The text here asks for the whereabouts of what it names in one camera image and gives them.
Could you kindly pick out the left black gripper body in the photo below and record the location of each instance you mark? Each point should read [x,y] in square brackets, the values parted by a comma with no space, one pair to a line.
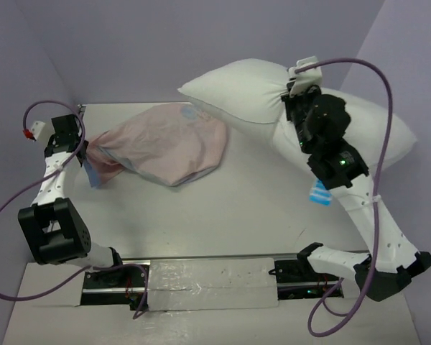
[51,142]

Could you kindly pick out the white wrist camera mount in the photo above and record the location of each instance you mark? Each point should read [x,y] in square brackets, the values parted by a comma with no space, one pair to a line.
[300,82]
[36,132]

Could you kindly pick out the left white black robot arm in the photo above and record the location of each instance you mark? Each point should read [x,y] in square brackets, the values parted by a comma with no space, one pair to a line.
[55,231]

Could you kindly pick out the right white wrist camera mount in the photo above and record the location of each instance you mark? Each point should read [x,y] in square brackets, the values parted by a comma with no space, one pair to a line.
[300,82]

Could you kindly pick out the silver base mounting rail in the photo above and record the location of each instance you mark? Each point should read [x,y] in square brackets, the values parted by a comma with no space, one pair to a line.
[204,283]

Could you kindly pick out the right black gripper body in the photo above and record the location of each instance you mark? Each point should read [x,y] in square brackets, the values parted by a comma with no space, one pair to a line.
[296,108]

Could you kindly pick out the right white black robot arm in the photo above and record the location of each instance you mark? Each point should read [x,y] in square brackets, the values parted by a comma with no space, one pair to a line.
[392,261]

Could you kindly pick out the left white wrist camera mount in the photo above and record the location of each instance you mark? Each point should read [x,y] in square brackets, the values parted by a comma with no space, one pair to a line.
[36,132]

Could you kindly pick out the white pillow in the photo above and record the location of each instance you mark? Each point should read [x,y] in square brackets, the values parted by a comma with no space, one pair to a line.
[246,96]

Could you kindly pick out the blue white pillow tag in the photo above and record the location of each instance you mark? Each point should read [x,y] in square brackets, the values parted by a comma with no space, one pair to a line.
[319,194]

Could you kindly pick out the blue and pink printed pillowcase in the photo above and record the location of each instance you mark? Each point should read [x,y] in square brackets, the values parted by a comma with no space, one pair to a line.
[169,144]

